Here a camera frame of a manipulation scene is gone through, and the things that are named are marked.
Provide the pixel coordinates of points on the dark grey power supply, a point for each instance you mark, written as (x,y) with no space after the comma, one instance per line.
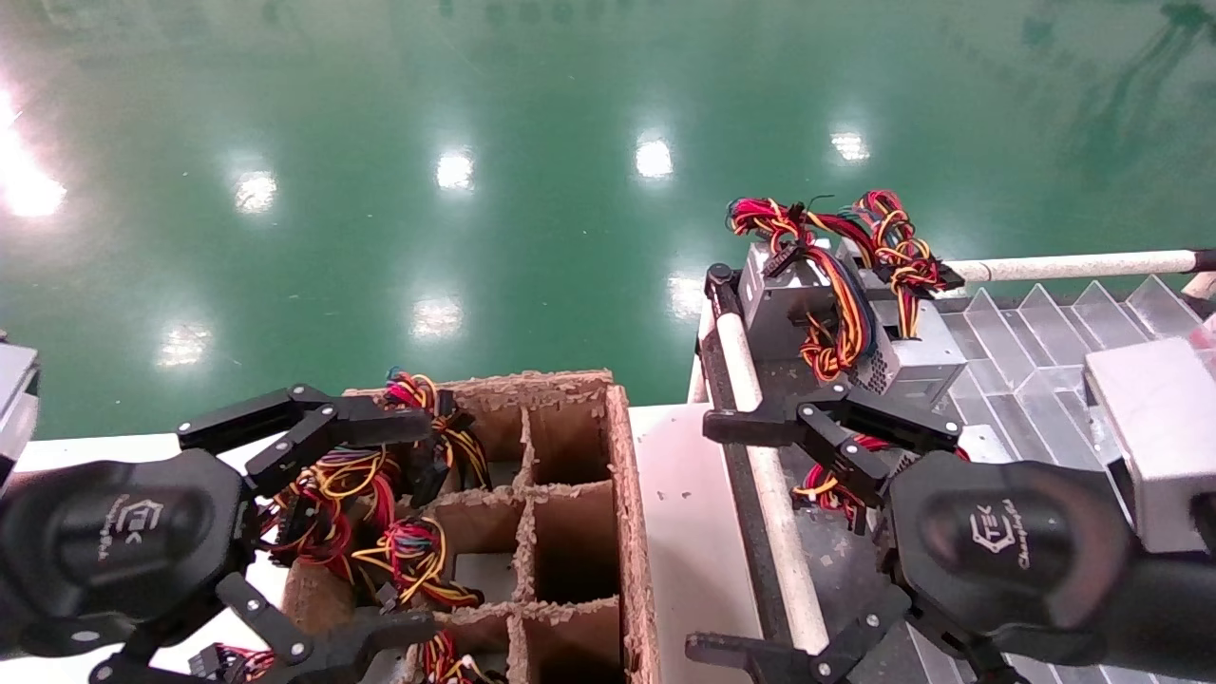
(779,313)

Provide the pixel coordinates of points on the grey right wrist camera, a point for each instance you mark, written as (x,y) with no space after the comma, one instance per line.
(1159,437)

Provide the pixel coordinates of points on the clear ridged plastic tray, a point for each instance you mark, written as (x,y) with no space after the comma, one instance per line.
(1026,351)

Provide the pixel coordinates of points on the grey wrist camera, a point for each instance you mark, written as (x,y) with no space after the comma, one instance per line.
(17,399)
(1159,437)

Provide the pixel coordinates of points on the black pipe corner joint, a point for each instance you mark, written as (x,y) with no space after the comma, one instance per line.
(722,285)

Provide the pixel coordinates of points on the brown cardboard divider box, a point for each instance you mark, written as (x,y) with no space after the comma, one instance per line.
(570,446)

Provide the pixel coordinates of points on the long white pipe rail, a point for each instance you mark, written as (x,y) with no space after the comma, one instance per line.
(750,370)

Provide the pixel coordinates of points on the white pipe stub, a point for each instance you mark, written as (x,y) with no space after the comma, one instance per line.
(1202,285)

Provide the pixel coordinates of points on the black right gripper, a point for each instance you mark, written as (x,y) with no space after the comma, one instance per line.
(1007,551)

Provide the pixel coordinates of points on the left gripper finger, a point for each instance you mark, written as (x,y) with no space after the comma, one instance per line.
(380,425)

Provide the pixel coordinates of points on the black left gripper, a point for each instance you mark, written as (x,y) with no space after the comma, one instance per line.
(123,541)

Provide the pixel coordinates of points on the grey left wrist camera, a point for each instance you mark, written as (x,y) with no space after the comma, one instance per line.
(17,399)

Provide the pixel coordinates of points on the black pipe end joint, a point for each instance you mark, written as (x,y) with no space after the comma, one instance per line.
(1205,260)

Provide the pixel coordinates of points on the short white pipe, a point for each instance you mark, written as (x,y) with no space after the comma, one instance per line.
(700,380)

